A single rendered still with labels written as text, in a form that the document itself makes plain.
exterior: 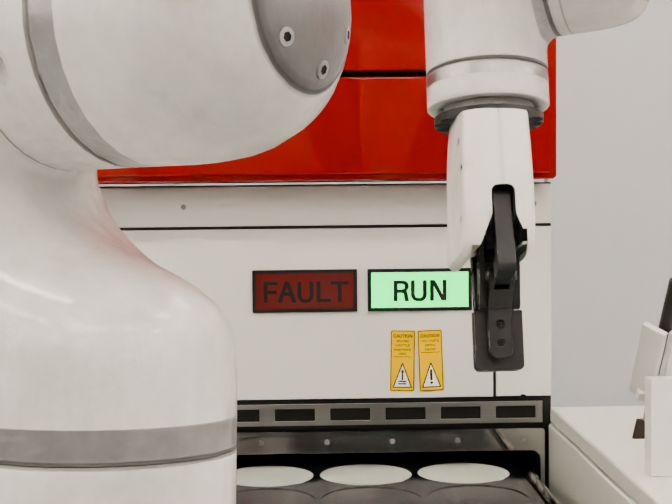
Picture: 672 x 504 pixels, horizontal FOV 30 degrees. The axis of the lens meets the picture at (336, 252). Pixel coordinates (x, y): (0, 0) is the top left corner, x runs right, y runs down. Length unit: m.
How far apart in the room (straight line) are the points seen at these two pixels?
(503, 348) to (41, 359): 0.42
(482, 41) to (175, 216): 0.65
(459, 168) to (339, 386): 0.64
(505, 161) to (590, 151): 2.16
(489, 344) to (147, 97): 0.42
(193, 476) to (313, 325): 0.92
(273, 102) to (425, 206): 0.95
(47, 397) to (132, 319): 0.04
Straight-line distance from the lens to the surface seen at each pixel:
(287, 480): 1.38
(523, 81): 0.85
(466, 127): 0.83
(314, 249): 1.41
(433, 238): 1.42
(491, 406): 1.45
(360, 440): 1.43
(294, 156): 1.36
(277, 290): 1.41
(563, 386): 3.00
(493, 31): 0.85
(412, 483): 1.36
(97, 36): 0.48
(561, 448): 1.40
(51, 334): 0.49
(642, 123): 3.01
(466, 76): 0.84
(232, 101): 0.47
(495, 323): 0.84
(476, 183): 0.81
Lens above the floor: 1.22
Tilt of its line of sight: 3 degrees down
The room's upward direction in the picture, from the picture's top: 1 degrees counter-clockwise
